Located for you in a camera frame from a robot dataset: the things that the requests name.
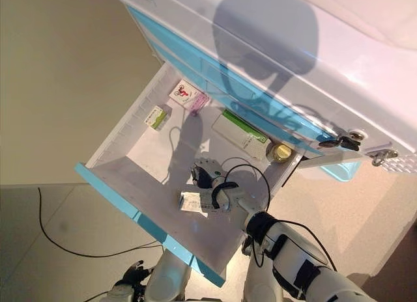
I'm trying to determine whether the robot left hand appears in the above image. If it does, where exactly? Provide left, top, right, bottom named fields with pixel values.
left=122, top=260, right=154, bottom=288

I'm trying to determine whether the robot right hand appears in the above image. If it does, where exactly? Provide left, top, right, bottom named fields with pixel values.
left=191, top=158, right=229, bottom=189

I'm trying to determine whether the white medicine box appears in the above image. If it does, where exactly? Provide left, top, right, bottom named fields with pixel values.
left=177, top=190, right=232, bottom=218

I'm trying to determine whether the blue-front cart drawer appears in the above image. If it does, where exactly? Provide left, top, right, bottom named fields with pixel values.
left=74, top=61, right=309, bottom=288

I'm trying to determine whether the pink medicine box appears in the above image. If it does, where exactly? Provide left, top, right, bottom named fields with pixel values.
left=187, top=92, right=209, bottom=117

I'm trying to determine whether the long green white box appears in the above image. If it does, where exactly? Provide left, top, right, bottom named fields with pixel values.
left=210, top=109, right=271, bottom=159

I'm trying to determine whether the small green white box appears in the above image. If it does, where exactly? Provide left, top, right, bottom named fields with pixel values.
left=144, top=105, right=173, bottom=132

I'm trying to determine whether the gold lid jar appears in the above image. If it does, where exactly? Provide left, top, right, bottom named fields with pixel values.
left=265, top=142, right=294, bottom=163

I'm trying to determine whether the white box with red print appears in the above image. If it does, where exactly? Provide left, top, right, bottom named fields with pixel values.
left=168, top=79, right=200, bottom=107

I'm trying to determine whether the robot right leg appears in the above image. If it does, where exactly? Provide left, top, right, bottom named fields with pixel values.
left=244, top=246, right=284, bottom=302

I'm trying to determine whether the blue cart side bin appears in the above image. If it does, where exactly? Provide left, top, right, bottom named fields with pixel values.
left=321, top=160, right=362, bottom=182

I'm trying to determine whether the black key bunch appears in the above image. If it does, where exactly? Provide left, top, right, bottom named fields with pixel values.
left=318, top=129, right=362, bottom=152

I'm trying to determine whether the white blue medical cart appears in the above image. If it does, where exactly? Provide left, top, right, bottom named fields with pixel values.
left=110, top=0, right=417, bottom=185

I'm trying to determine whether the metal cart latch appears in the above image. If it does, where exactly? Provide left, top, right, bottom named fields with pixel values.
left=371, top=148, right=399, bottom=167

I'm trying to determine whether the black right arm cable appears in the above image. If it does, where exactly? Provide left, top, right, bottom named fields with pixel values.
left=211, top=157, right=338, bottom=273

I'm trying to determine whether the black floor cable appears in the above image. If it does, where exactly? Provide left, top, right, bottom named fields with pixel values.
left=37, top=187, right=164, bottom=259

